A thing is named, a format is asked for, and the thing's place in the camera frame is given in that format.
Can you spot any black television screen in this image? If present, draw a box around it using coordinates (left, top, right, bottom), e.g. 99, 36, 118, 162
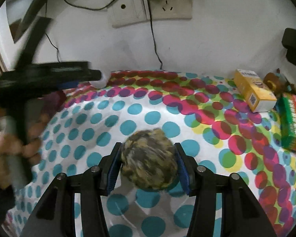
0, 0, 63, 44

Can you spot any beige wall socket plate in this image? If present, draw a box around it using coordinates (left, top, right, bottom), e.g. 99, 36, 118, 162
108, 0, 192, 28

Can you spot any colourful polka dot tablecloth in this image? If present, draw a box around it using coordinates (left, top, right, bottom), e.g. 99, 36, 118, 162
8, 71, 296, 236

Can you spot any black power cable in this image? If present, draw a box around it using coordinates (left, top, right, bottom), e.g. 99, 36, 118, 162
146, 0, 164, 71

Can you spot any black stand mount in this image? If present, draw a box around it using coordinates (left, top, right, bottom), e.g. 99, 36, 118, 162
282, 28, 296, 66

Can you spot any camouflage sock ball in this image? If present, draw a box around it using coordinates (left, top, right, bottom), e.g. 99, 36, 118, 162
121, 128, 178, 191

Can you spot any brown gold ornament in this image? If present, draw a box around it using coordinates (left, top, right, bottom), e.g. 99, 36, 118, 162
263, 68, 290, 97

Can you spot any yellow white box far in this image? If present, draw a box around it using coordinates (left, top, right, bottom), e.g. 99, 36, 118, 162
234, 69, 277, 112

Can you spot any red green medicine box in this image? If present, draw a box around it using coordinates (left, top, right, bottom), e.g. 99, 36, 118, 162
277, 93, 296, 151

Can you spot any person's left hand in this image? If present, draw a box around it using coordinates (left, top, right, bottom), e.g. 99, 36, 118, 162
0, 113, 51, 190

